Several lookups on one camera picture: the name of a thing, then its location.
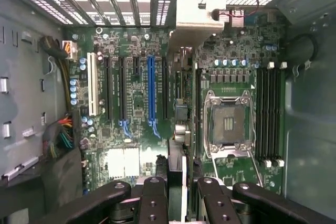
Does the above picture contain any short black expansion slot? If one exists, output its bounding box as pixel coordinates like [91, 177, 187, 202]
[133, 57, 141, 76]

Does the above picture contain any small finned heatsink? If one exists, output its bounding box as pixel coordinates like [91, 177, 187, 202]
[218, 8, 245, 27]

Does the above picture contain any open grey PC case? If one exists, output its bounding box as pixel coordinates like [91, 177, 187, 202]
[0, 0, 336, 224]

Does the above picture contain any blue expansion slot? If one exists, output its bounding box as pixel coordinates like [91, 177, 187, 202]
[146, 55, 158, 121]

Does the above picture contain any coloured wire bundle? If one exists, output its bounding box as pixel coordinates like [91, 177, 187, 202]
[43, 113, 80, 159]

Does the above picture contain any power cable with white plug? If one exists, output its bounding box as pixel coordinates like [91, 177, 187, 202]
[40, 36, 79, 110]

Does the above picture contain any white expansion slot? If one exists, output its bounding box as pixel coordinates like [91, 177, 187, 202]
[87, 52, 99, 116]

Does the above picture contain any black RAM slot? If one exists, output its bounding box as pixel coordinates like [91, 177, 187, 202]
[269, 62, 277, 161]
[276, 62, 286, 167]
[256, 62, 264, 161]
[262, 62, 270, 168]

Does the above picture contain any green motherboard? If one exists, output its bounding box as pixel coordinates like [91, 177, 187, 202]
[64, 8, 287, 199]

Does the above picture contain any CPU socket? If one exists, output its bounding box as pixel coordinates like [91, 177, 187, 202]
[203, 90, 257, 154]

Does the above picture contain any silver chipset heatsink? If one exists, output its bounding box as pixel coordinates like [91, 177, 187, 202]
[106, 147, 140, 180]

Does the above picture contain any black fan shroud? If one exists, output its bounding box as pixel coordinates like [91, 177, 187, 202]
[0, 150, 89, 224]

